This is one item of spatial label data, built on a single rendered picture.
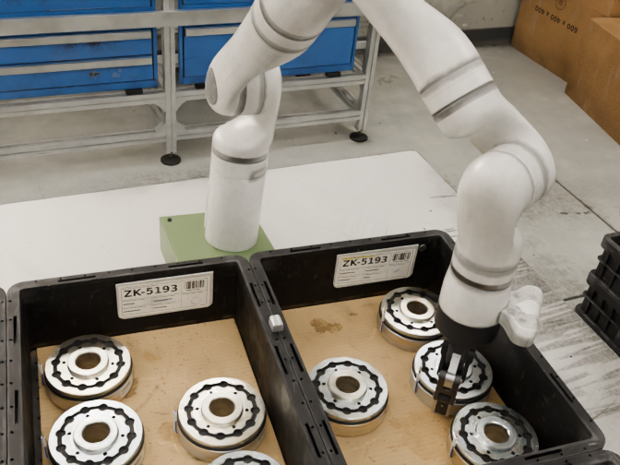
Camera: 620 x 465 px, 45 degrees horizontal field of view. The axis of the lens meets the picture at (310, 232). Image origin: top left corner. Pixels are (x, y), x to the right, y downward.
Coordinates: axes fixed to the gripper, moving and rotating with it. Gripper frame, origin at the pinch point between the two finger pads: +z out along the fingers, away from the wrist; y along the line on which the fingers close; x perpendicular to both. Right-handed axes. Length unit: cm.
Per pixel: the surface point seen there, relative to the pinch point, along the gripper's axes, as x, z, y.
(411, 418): -3.2, 2.3, 4.4
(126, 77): -139, 48, -146
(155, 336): -38.4, 2.3, 5.4
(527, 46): -11, 79, -354
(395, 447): -3.8, 2.3, 9.4
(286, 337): -19.3, -7.7, 7.8
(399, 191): -21, 15, -67
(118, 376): -37.1, -0.9, 16.1
